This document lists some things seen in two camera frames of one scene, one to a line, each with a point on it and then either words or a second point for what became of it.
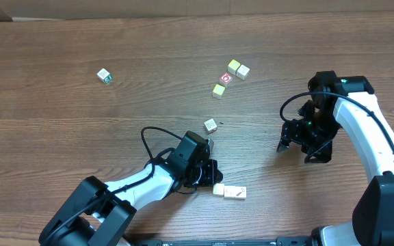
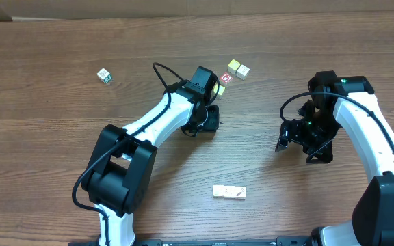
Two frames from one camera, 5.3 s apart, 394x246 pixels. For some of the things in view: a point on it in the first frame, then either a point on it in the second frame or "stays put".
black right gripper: (301, 135) stays put
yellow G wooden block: (218, 190) stays put
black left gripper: (215, 175) -> (215, 124)
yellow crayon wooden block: (241, 193) stays put
